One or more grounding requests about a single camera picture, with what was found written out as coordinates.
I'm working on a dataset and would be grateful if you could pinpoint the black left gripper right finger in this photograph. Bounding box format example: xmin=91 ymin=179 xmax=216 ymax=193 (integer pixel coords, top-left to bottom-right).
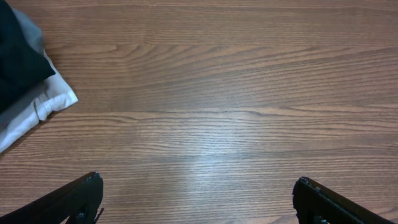
xmin=292 ymin=177 xmax=394 ymax=224

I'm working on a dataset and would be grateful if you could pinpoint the folded black shirt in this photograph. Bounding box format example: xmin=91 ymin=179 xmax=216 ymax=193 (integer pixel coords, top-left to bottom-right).
xmin=1 ymin=0 xmax=55 ymax=111

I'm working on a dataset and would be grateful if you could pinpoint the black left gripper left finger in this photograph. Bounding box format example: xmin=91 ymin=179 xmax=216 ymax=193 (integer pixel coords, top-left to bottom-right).
xmin=1 ymin=172 xmax=104 ymax=224

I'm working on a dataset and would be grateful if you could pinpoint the folded white shirt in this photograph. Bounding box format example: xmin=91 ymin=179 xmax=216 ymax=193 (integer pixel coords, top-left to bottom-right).
xmin=1 ymin=52 xmax=78 ymax=152

